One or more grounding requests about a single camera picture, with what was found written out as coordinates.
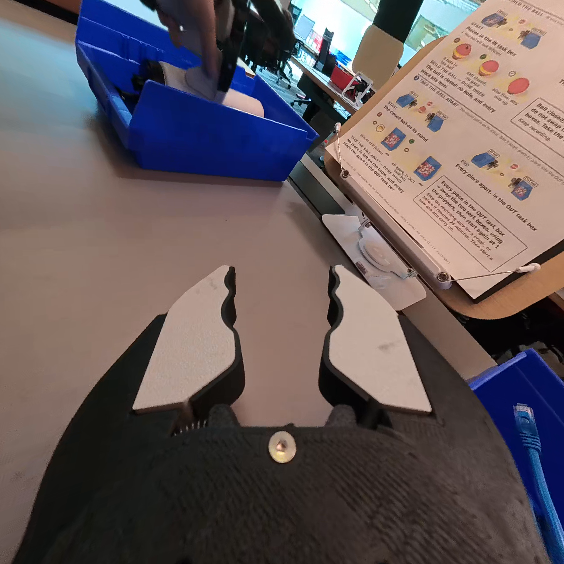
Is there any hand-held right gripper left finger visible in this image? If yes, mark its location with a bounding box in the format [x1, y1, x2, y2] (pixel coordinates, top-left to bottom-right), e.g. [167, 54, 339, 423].
[132, 264, 246, 415]

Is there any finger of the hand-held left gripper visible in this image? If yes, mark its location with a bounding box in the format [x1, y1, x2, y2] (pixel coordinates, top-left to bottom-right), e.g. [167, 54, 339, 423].
[156, 0, 223, 101]
[217, 0, 250, 94]

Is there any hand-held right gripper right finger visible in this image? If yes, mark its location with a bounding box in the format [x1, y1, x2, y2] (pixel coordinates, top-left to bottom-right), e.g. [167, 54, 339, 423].
[318, 264, 433, 417]

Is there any white bottle black cap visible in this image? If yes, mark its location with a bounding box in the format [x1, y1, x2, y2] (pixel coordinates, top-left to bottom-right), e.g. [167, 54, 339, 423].
[131, 58, 266, 119]

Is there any blue storage bin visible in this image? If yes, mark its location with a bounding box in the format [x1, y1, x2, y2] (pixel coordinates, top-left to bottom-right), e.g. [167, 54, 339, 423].
[467, 348, 564, 564]
[75, 0, 320, 182]

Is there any wooden office desk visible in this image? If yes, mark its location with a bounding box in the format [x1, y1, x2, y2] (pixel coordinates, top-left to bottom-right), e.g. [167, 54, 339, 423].
[290, 54, 367, 124]

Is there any red bin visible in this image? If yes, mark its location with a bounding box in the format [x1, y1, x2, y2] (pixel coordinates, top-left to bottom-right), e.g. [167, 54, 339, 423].
[330, 65, 356, 90]

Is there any beige rounded board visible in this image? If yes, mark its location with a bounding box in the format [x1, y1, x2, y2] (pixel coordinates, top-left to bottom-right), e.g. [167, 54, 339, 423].
[352, 24, 404, 81]

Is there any black board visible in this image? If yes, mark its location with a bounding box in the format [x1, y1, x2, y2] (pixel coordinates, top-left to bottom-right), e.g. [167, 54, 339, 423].
[373, 0, 424, 32]

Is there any printed instruction sheet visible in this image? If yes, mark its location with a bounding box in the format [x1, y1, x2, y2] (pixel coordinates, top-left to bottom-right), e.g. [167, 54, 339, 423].
[326, 0, 564, 301]

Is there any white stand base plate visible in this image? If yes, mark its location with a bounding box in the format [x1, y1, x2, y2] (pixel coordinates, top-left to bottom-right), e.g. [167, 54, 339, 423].
[322, 213, 427, 311]

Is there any wire page holder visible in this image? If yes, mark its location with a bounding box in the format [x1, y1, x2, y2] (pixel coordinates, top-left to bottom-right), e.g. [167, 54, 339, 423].
[334, 122, 353, 180]
[435, 262, 543, 283]

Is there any small white frame stand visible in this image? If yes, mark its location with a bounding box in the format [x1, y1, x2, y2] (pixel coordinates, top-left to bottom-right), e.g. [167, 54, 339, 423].
[340, 72, 374, 105]

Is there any blue network cable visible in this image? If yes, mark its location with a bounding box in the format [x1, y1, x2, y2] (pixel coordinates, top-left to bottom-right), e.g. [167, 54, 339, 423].
[512, 402, 564, 564]

